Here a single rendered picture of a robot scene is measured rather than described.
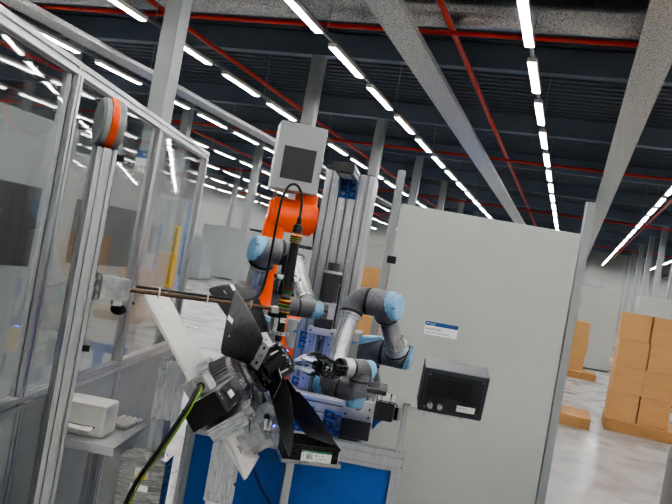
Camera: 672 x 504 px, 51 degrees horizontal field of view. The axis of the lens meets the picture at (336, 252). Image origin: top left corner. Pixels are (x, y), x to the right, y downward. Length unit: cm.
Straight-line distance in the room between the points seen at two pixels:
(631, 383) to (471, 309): 624
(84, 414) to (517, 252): 280
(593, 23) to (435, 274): 698
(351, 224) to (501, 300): 129
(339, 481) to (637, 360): 774
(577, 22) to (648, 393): 513
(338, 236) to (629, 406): 748
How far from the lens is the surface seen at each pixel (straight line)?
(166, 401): 253
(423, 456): 452
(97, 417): 256
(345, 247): 351
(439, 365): 294
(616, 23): 1084
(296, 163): 659
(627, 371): 1045
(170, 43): 969
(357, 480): 306
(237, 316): 230
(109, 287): 233
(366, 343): 332
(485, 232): 443
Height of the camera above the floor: 158
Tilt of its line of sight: 1 degrees up
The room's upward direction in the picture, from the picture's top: 10 degrees clockwise
